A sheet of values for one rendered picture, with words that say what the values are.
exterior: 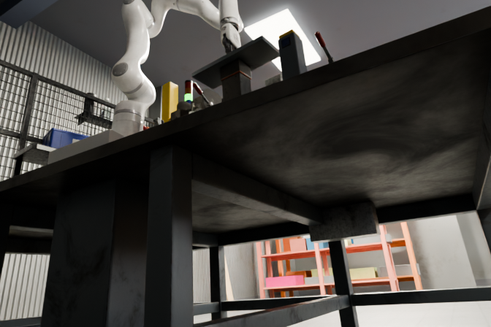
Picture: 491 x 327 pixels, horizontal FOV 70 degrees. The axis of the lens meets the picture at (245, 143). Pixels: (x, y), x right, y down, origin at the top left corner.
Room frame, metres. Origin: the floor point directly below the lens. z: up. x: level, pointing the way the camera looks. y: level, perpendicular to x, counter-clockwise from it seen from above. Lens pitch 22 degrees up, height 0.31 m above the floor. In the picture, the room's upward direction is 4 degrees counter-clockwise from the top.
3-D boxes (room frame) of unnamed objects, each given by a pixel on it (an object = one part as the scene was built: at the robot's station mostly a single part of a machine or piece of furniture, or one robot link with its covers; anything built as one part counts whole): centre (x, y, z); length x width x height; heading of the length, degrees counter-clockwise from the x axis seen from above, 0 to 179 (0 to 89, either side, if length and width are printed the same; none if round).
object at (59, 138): (1.82, 0.97, 1.10); 0.30 x 0.17 x 0.13; 135
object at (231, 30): (1.20, 0.03, 1.29); 0.10 x 0.07 x 0.11; 154
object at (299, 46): (1.06, -0.19, 0.92); 0.08 x 0.08 x 0.44; 55
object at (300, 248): (6.92, -1.31, 1.14); 2.52 x 0.69 x 2.28; 61
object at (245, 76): (1.21, 0.02, 0.92); 0.10 x 0.08 x 0.45; 55
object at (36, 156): (1.97, 0.86, 1.02); 0.90 x 0.22 x 0.03; 145
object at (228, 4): (1.21, 0.03, 1.44); 0.09 x 0.08 x 0.13; 164
